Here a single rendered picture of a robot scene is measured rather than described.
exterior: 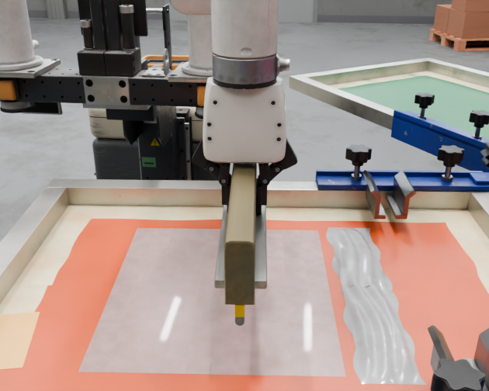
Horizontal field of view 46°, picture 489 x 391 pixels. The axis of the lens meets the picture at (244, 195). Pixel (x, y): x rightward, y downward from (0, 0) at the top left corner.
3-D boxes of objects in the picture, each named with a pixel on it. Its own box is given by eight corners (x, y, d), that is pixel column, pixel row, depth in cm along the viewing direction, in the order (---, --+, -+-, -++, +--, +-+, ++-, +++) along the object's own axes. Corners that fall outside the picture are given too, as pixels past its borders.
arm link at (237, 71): (288, 46, 69) (287, 69, 70) (214, 46, 69) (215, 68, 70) (291, 60, 62) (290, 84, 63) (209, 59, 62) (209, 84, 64)
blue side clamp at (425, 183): (316, 216, 102) (318, 179, 99) (313, 203, 107) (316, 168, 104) (485, 217, 102) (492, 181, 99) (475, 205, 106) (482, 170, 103)
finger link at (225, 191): (233, 157, 73) (233, 203, 76) (208, 157, 73) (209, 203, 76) (232, 166, 70) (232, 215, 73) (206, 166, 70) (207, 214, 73)
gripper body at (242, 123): (287, 62, 70) (284, 147, 75) (203, 61, 70) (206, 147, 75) (289, 77, 63) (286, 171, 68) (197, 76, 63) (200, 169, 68)
